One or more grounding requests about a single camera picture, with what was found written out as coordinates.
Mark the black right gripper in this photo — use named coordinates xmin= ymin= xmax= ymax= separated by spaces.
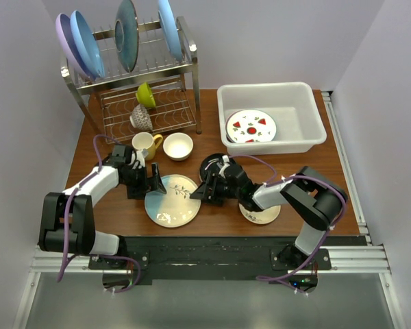
xmin=189 ymin=171 xmax=241 ymax=207

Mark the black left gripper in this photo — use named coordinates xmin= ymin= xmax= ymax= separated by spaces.
xmin=122 ymin=162 xmax=166 ymax=199

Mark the black glossy plate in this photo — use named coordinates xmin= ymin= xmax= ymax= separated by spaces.
xmin=199 ymin=153 xmax=225 ymax=182

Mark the light blue bottom plate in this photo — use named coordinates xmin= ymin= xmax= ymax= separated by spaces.
xmin=145 ymin=174 xmax=201 ymax=228

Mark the light blue plate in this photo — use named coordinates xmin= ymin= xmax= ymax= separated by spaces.
xmin=158 ymin=0 xmax=183 ymax=62
xmin=145 ymin=174 xmax=201 ymax=228

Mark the cream plate with black patch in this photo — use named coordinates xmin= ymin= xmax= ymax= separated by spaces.
xmin=238 ymin=204 xmax=281 ymax=225

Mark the watermelon pattern plate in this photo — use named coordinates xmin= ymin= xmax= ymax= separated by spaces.
xmin=227 ymin=109 xmax=277 ymax=143

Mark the white plastic bin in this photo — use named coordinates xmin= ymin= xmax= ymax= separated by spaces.
xmin=217 ymin=82 xmax=327 ymax=156

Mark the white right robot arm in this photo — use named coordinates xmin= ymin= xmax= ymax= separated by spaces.
xmin=190 ymin=164 xmax=348 ymax=269

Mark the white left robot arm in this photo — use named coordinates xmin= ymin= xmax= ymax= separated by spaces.
xmin=38 ymin=145 xmax=166 ymax=269

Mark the white bowl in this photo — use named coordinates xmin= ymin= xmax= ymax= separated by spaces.
xmin=163 ymin=132 xmax=194 ymax=161

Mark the yellow mug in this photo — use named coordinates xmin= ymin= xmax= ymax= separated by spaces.
xmin=132 ymin=132 xmax=164 ymax=161

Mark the patterned ceramic bowl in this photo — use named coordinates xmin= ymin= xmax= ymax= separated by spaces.
xmin=129 ymin=104 xmax=153 ymax=131

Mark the steel dish rack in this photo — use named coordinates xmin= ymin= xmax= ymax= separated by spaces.
xmin=60 ymin=16 xmax=202 ymax=141

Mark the green bowl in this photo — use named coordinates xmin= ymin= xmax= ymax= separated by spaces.
xmin=136 ymin=82 xmax=156 ymax=108

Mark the dark teal plate in rack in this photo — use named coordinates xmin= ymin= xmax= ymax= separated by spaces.
xmin=114 ymin=0 xmax=139 ymax=72

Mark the light blue plate in rack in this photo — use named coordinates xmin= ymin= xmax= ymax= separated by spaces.
xmin=158 ymin=0 xmax=183 ymax=62

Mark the lilac plate in rack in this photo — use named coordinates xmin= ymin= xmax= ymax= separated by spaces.
xmin=55 ymin=13 xmax=90 ymax=79

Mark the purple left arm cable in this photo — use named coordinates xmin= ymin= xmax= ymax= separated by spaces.
xmin=56 ymin=134 xmax=141 ymax=284

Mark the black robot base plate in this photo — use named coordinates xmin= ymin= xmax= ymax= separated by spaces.
xmin=87 ymin=234 xmax=333 ymax=287

